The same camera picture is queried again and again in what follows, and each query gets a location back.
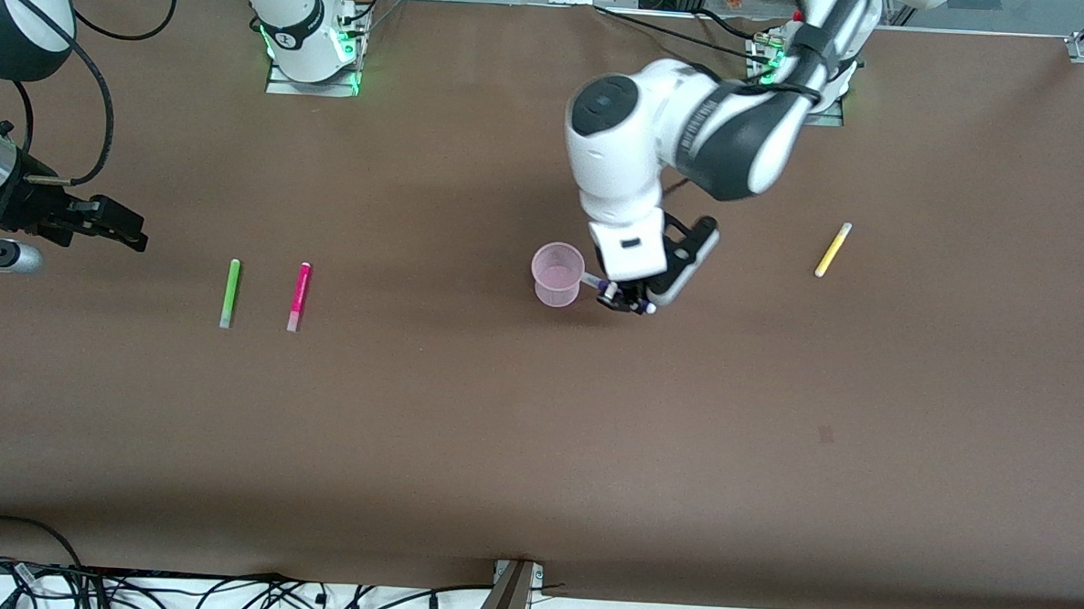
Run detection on tangled black floor cables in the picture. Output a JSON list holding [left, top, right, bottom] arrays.
[[0, 555, 494, 609]]

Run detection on purple highlighter pen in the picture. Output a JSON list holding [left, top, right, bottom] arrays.
[[580, 272, 661, 316]]

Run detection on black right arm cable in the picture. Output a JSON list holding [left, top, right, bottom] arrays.
[[0, 0, 179, 190]]

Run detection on green highlighter pen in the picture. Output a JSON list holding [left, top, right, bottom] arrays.
[[219, 258, 242, 331]]

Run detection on metal table edge bracket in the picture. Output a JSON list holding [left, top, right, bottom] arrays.
[[472, 557, 547, 609]]

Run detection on thick black arched cable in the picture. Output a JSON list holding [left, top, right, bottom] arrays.
[[0, 514, 87, 587]]

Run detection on pink mesh pen holder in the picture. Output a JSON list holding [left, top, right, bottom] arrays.
[[530, 241, 588, 309]]

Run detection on yellow highlighter pen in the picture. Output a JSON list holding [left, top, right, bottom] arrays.
[[814, 221, 853, 280]]

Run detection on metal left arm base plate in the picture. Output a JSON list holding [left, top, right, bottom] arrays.
[[802, 96, 846, 128]]

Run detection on pink highlighter pen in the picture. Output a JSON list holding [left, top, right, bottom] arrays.
[[285, 262, 313, 334]]

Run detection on long black table cable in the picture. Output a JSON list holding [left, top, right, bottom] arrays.
[[592, 5, 777, 64]]

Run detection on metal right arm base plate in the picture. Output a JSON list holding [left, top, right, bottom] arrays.
[[266, 55, 363, 99]]

